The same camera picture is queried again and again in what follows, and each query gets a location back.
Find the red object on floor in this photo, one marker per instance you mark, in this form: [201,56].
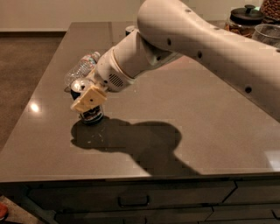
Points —
[3,211]

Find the dark drawer with handle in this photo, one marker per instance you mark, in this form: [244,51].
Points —
[119,197]

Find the glass jar with black lid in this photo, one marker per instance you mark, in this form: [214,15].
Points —
[242,21]

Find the clear plastic water bottle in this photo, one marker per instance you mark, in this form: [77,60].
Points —
[84,66]

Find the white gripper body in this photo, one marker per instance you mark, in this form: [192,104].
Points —
[109,73]

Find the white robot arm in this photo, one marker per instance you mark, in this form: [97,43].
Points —
[168,29]

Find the dark lower right drawer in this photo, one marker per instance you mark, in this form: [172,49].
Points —
[260,212]

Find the blue silver energy drink can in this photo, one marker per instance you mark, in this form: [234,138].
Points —
[130,29]

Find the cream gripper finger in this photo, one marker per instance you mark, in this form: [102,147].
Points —
[89,97]

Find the glass jar of nuts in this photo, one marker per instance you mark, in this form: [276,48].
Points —
[271,9]

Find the blue pepsi can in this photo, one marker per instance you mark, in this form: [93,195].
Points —
[92,116]

